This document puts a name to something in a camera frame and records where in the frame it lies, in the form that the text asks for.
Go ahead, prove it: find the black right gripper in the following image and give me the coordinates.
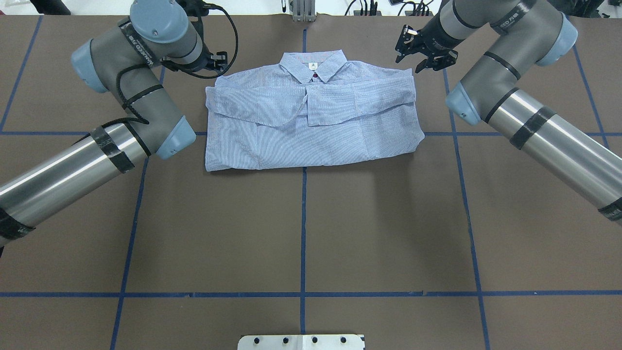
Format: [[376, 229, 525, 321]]
[[395, 22, 458, 74]]

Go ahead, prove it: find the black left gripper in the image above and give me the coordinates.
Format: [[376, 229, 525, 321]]
[[192, 46, 229, 74]]

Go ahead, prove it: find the light blue striped shirt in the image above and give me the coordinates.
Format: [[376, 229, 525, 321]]
[[205, 50, 425, 172]]

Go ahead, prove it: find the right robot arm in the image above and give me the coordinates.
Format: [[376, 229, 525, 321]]
[[395, 0, 622, 225]]

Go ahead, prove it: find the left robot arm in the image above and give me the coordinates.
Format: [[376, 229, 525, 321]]
[[1, 0, 230, 246]]

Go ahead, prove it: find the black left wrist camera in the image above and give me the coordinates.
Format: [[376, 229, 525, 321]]
[[177, 0, 212, 18]]

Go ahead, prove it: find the grey aluminium frame post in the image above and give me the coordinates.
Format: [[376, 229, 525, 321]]
[[287, 0, 317, 23]]

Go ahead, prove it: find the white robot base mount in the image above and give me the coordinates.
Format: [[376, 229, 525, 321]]
[[237, 334, 366, 350]]

